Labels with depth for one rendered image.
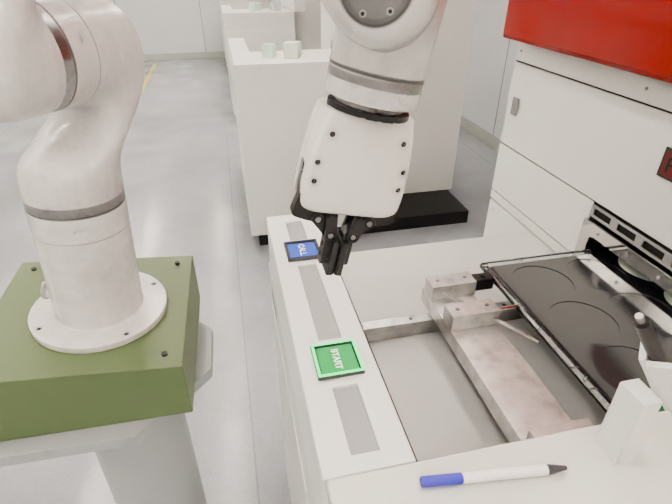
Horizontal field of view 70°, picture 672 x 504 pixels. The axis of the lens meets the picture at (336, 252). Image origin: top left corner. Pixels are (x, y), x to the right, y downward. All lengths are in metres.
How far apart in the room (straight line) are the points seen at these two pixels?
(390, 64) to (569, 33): 0.68
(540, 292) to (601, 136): 0.33
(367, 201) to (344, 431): 0.24
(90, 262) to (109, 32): 0.28
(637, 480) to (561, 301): 0.37
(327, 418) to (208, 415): 1.32
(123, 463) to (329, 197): 0.64
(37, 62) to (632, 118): 0.87
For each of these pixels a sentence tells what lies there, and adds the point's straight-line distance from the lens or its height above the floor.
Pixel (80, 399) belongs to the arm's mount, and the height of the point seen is 0.88.
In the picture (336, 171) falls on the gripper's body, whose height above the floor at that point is 1.22.
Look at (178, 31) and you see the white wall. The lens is 8.46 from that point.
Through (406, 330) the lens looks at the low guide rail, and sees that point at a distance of 0.84.
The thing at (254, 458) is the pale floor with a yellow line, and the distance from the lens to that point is 1.70.
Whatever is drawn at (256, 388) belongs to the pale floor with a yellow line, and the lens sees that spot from 1.89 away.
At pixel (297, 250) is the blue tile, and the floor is 0.96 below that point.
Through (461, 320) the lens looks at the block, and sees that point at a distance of 0.77.
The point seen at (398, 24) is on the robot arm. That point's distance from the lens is 0.33.
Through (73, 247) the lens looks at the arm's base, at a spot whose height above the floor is 1.07.
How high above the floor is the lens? 1.38
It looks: 32 degrees down
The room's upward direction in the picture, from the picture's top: straight up
